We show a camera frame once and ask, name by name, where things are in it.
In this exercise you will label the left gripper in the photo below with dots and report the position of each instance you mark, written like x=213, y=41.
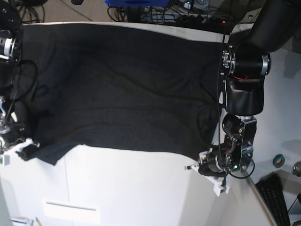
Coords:
x=210, y=164

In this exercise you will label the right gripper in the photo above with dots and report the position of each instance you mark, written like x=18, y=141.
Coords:
x=11, y=133

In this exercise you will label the black t-shirt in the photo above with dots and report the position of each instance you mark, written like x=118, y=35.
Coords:
x=117, y=87

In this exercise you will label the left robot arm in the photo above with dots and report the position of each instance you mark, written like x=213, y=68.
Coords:
x=244, y=64

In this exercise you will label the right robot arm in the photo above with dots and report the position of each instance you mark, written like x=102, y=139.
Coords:
x=11, y=62

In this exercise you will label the white partition panel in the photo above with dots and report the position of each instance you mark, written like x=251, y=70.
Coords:
x=241, y=206

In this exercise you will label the black keyboard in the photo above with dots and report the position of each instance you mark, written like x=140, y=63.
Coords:
x=271, y=190

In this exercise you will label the green tape roll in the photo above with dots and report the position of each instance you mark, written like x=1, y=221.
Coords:
x=278, y=161

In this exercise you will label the metal knob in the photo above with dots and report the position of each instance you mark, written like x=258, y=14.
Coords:
x=296, y=169

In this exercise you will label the pencil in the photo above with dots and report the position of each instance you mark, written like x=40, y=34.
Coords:
x=38, y=222

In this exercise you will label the black power strip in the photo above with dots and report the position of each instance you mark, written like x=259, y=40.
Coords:
x=199, y=19

